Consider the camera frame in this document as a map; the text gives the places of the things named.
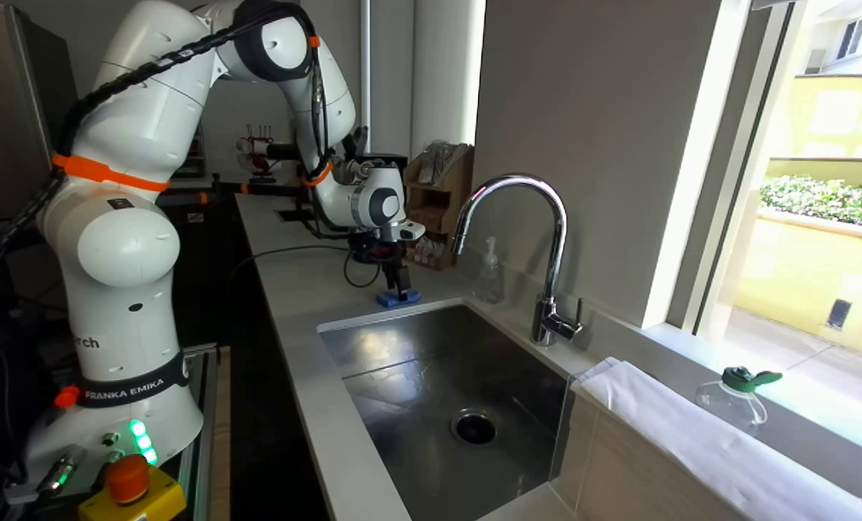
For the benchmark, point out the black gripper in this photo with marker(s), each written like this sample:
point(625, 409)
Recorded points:
point(383, 250)

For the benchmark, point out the blue sponge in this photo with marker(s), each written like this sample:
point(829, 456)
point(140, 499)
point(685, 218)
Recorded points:
point(396, 299)

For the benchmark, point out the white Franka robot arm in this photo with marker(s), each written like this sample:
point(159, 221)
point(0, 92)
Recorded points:
point(123, 240)

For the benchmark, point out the stainless steel sink basin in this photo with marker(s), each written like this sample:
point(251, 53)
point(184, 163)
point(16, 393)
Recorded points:
point(432, 385)

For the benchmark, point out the round sink drain hole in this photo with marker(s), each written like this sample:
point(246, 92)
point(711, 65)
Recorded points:
point(474, 427)

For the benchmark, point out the clear soap pump bottle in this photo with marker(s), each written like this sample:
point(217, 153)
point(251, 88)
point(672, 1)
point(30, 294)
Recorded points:
point(489, 278)

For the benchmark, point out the wooden organizer box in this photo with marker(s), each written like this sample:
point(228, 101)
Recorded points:
point(445, 184)

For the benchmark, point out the black flat pad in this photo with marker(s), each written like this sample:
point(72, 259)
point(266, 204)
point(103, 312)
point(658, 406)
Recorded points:
point(289, 215)

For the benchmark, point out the chrome gooseneck faucet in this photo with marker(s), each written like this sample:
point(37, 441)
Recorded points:
point(560, 250)

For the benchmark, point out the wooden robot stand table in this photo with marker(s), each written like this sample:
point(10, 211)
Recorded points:
point(217, 434)

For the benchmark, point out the white towel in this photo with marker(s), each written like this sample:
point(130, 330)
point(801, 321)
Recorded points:
point(700, 434)

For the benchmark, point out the yellow emergency stop button box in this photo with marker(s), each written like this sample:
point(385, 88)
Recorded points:
point(127, 486)

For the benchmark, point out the clear bottle with green cap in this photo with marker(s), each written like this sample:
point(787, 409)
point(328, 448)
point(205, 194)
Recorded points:
point(735, 393)

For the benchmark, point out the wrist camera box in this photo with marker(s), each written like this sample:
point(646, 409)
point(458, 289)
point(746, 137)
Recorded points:
point(411, 228)

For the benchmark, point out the outdoor wall outlet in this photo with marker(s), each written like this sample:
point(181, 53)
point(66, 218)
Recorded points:
point(837, 312)

